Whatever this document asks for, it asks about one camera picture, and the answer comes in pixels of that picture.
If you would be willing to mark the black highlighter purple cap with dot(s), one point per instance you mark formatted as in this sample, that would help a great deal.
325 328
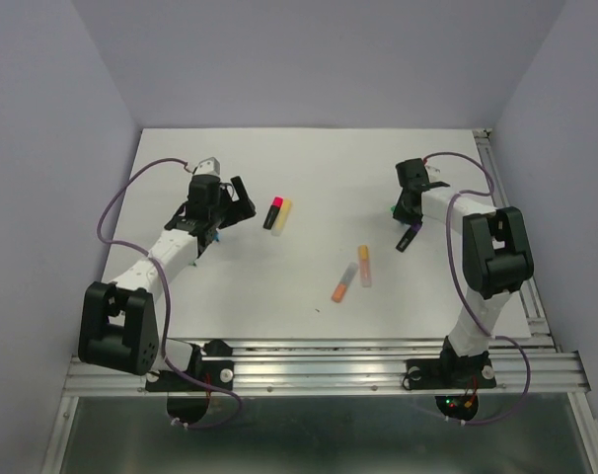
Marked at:
408 237

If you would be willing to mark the aluminium right rail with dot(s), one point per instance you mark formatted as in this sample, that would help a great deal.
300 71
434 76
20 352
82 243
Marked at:
541 334

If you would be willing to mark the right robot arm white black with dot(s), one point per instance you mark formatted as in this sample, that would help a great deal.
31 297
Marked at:
496 260

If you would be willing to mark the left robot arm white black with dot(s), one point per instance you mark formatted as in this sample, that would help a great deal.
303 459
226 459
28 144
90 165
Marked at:
125 321

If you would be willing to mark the black highlighter pink cap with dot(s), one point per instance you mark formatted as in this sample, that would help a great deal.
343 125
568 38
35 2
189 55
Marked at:
273 212

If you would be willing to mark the grey highlighter orange cap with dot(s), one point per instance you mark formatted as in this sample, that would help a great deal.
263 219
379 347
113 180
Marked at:
344 282

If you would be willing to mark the pale yellow highlighter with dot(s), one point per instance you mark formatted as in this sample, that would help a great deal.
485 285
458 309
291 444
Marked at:
281 218

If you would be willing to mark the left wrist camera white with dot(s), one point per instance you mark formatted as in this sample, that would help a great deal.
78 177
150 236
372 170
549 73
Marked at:
209 166

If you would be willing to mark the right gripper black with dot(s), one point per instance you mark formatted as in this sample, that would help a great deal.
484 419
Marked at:
402 214

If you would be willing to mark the aluminium front rail frame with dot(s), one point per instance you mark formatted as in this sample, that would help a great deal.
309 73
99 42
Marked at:
320 406

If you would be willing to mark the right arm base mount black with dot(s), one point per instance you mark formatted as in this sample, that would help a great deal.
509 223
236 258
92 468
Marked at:
443 375

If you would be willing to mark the pastel pink highlighter orange cap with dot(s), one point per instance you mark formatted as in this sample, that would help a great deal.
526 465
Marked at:
364 265

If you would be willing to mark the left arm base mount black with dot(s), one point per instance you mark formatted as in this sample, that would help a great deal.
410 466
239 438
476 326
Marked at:
211 364

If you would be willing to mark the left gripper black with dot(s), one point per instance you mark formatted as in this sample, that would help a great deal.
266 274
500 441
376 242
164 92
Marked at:
243 205

